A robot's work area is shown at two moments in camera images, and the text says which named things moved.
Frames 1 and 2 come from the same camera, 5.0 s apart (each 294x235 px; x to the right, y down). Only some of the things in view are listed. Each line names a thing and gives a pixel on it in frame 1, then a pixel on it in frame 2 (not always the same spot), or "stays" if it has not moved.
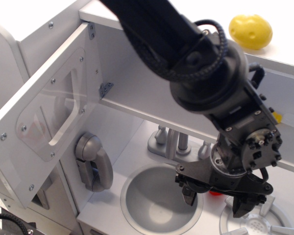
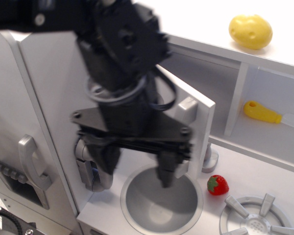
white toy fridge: (41, 97) stays
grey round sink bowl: (152, 200) stays
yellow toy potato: (252, 31) stays
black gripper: (224, 171) -> (131, 119)
